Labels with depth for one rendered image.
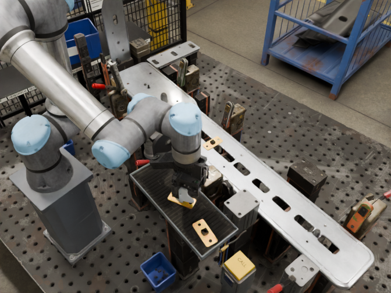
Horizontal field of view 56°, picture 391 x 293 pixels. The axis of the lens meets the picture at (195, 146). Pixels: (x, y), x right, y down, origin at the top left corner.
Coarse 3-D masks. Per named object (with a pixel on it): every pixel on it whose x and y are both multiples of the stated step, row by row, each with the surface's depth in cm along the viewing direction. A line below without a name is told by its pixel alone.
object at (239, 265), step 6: (240, 252) 101; (234, 258) 100; (240, 258) 100; (246, 258) 100; (228, 264) 98; (234, 264) 98; (240, 264) 98; (246, 264) 98; (252, 264) 98; (234, 270) 97; (240, 270) 97; (246, 270) 97; (234, 276) 97; (240, 276) 96
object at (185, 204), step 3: (171, 192) 114; (171, 195) 113; (168, 198) 112; (171, 198) 112; (174, 198) 112; (174, 201) 112; (177, 201) 112; (183, 201) 111; (195, 201) 112; (180, 204) 111; (183, 204) 111; (186, 204) 111; (189, 204) 111; (192, 204) 111; (186, 207) 110; (189, 207) 110; (192, 207) 110
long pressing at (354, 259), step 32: (128, 96) 171; (160, 96) 170; (224, 160) 144; (256, 160) 144; (256, 192) 134; (288, 192) 134; (288, 224) 125; (320, 224) 125; (320, 256) 117; (352, 256) 117
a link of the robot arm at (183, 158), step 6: (174, 150) 91; (198, 150) 91; (174, 156) 93; (180, 156) 91; (186, 156) 90; (192, 156) 91; (198, 156) 93; (180, 162) 92; (186, 162) 92; (192, 162) 92
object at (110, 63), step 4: (108, 60) 152; (116, 60) 153; (108, 64) 152; (112, 64) 151; (116, 64) 153; (108, 68) 152; (112, 68) 152; (116, 68) 153; (112, 72) 155; (116, 72) 154; (116, 76) 156; (116, 80) 157; (120, 80) 158; (116, 84) 161; (120, 84) 160; (120, 88) 161
